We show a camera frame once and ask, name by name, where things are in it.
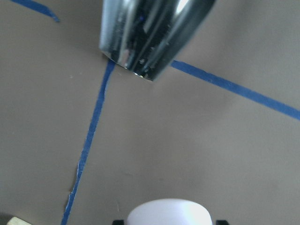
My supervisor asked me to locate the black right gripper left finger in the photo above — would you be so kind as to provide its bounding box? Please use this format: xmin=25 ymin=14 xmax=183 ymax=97
xmin=112 ymin=219 xmax=125 ymax=225

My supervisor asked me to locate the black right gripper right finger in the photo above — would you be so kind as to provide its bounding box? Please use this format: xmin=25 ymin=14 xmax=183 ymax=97
xmin=216 ymin=220 xmax=228 ymax=225

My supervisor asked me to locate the pink cup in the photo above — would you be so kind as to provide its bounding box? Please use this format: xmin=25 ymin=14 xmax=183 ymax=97
xmin=125 ymin=199 xmax=213 ymax=225

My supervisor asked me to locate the wooden cutting board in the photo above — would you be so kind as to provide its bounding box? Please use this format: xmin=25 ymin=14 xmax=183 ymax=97
xmin=7 ymin=217 xmax=31 ymax=225

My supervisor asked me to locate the steel scoop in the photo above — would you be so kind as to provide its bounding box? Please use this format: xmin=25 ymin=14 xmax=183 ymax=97
xmin=99 ymin=0 xmax=215 ymax=81

